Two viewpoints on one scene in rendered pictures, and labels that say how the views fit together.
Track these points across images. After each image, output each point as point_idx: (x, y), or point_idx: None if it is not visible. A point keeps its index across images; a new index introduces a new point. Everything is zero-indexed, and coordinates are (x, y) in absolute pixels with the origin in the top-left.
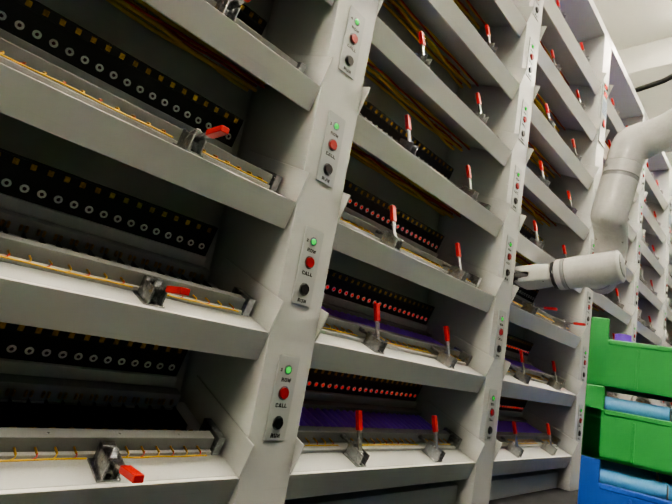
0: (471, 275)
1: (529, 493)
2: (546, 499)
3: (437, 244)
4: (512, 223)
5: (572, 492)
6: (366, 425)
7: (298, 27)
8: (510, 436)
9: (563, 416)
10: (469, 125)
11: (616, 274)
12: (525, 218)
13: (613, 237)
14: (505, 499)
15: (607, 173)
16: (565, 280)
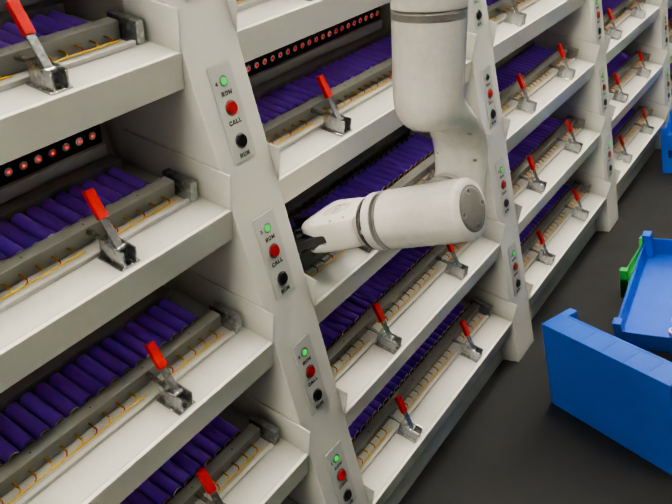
0: (222, 313)
1: (457, 425)
2: (478, 432)
3: None
4: (255, 185)
5: (522, 363)
6: None
7: None
8: (404, 395)
9: (489, 273)
10: (24, 141)
11: (462, 240)
12: (279, 152)
13: (451, 132)
14: (416, 486)
15: (397, 20)
16: (387, 246)
